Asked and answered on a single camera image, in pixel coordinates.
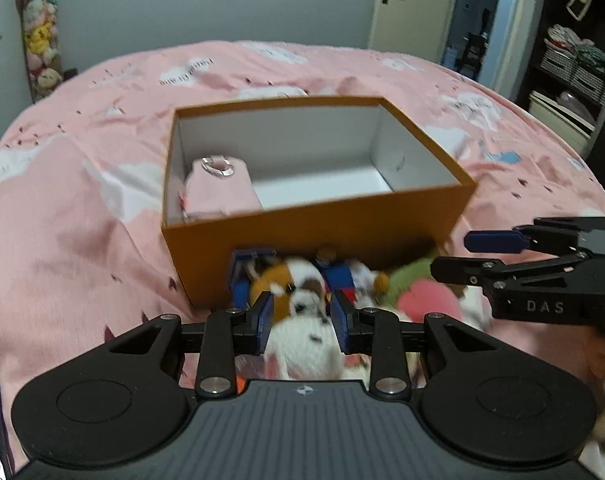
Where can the dark chair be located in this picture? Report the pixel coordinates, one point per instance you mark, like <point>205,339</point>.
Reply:
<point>475,55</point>

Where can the pink green plush toy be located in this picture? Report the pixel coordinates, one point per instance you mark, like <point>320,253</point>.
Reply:
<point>417,290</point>

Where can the flat white boxes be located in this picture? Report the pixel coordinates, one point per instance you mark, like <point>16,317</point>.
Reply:
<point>557,117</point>

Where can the brown white plush animal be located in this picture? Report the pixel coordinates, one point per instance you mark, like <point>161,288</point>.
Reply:
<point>302,300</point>

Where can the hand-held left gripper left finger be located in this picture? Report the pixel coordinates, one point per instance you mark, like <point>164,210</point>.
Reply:
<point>265,316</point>

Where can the cream door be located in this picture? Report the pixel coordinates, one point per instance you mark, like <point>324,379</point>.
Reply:
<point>412,15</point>

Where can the white woven basket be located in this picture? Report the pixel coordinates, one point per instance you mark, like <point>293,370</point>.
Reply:
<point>590,80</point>
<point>557,62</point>

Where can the orange cardboard box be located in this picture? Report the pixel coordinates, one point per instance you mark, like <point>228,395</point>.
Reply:
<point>332,230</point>

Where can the dark shelf unit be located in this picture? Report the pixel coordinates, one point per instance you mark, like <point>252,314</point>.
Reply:
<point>557,10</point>

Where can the hanging plush toy organizer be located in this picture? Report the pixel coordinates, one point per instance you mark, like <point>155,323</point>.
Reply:
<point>40,35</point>

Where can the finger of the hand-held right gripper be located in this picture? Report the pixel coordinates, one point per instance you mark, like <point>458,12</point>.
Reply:
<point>492,241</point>
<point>457,269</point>

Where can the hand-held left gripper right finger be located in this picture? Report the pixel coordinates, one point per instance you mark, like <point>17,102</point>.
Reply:
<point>338,321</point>

